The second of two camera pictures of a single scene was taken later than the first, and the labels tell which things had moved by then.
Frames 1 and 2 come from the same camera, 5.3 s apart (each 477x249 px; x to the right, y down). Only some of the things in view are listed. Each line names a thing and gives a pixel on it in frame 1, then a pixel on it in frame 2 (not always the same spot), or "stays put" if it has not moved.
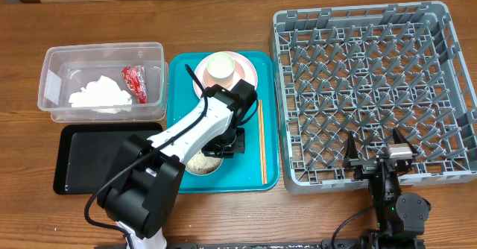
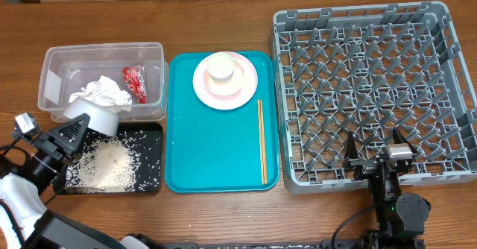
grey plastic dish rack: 369,69 stays put
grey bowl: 200,164 → 102,119
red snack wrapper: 135,77 stays put
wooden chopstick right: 263,139 stays put
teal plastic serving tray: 258,168 stays put
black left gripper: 240,145 → 57,137
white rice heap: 201,164 → 103,165
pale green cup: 220,67 stays put
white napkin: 103,95 stays put
